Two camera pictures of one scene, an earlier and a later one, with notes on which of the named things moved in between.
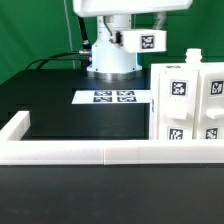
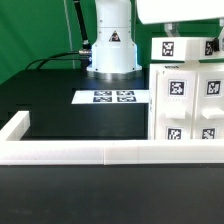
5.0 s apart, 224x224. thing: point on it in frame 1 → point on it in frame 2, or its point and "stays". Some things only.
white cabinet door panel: [209, 106] stays
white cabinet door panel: [178, 92] stays
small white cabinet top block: [143, 40] → [184, 49]
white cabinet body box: [186, 100] stays
